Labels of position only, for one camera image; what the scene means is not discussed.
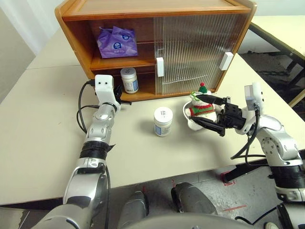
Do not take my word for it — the silver robot torso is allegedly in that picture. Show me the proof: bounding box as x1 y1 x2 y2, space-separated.
107 213 264 229

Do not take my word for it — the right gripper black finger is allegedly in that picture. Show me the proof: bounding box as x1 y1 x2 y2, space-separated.
194 94 226 106
190 116 226 137

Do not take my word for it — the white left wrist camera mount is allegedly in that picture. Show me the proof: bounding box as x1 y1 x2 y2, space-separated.
94 74 122 112

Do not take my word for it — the black table leg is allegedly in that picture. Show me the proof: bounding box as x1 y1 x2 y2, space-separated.
223 157 271 184

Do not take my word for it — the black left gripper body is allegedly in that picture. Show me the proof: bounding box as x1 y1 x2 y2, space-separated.
113 85 124 101

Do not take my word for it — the white plush bear toy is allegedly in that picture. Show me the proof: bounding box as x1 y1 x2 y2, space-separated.
188 82 222 120

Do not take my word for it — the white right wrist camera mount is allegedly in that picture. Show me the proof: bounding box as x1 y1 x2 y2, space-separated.
240 81 264 135

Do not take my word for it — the white jar blue label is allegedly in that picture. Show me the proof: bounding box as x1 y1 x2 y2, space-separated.
153 107 174 137
120 67 140 94

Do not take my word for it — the steel bowl with ears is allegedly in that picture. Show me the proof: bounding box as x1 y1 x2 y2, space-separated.
182 99 224 131

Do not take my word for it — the purple tissue pack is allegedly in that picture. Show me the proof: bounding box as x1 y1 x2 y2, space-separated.
96 25 139 59

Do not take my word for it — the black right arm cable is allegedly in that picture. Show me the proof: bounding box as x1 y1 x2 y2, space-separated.
230 108 260 167

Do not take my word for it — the wooden cabinet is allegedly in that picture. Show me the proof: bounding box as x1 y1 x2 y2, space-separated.
54 0 258 103

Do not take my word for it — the grey rounded robot leg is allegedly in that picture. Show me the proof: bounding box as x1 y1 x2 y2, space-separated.
117 190 150 229
171 182 219 215

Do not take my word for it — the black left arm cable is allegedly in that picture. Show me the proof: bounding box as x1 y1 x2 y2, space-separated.
76 80 102 134

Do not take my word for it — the ribbed clear sliding door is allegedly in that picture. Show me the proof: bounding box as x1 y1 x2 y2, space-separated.
156 13 248 95
153 14 241 95

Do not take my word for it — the cream table black frame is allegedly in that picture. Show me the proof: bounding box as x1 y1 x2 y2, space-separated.
247 15 305 108

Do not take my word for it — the white door handle block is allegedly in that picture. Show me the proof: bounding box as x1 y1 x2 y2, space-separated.
219 52 234 71
155 56 165 78

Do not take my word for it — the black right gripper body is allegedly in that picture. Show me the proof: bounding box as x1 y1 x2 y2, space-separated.
216 96 246 131

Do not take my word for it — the black floor cable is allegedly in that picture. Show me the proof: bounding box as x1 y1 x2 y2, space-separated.
234 207 281 225

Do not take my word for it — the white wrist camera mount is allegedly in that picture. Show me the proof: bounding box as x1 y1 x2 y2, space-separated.
240 81 264 135
94 74 122 112

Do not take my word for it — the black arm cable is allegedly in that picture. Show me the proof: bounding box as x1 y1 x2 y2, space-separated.
230 108 260 167
76 80 102 134

